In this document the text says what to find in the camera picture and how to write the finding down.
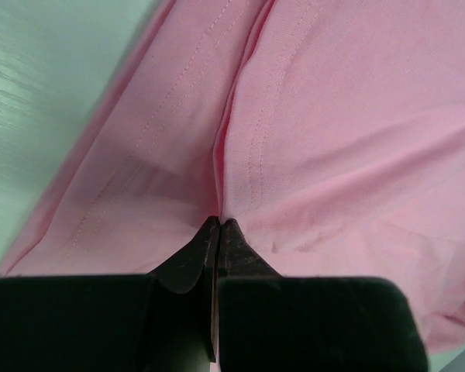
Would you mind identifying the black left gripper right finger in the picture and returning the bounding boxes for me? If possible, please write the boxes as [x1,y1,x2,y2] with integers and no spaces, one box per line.
[217,220,429,372]

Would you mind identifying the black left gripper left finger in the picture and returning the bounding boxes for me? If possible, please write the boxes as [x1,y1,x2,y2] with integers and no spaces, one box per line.
[0,216,221,371]

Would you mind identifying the pink t shirt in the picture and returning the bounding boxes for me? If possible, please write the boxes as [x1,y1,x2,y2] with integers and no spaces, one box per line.
[0,1,465,353]

